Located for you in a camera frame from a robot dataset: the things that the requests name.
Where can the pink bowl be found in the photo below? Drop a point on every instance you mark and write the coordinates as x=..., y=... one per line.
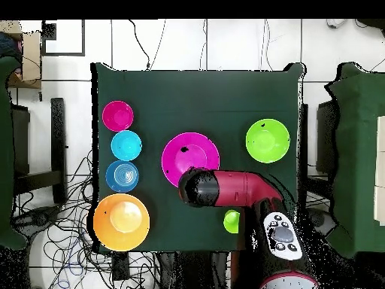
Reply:
x=180, y=150

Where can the dark grey pedestal leg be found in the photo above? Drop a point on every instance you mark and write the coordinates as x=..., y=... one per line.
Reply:
x=39, y=218
x=320, y=219

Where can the red bowl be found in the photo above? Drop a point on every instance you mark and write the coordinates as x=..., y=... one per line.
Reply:
x=118, y=116

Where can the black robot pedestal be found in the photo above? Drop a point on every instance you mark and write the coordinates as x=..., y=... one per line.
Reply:
x=195, y=271

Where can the green bowl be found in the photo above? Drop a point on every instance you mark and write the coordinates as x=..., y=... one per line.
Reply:
x=267, y=141

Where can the translucent blue bowl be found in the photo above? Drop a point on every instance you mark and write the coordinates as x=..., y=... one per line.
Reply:
x=121, y=176

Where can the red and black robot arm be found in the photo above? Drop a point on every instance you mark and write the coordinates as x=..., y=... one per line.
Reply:
x=234, y=188

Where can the cardboard box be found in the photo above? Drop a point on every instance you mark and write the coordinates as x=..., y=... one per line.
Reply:
x=31, y=60

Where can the dark green table cloth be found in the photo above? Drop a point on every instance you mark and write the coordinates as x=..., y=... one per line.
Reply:
x=195, y=99
x=358, y=150
x=6, y=150

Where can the turquoise bowl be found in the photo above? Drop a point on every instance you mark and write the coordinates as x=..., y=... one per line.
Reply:
x=126, y=145

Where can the light green cup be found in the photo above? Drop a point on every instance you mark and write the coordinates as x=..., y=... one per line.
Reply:
x=231, y=222

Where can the black stand frame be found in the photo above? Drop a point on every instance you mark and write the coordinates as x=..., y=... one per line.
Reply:
x=58, y=135
x=324, y=135

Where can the orange bowl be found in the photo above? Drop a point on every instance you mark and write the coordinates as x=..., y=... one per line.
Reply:
x=120, y=239

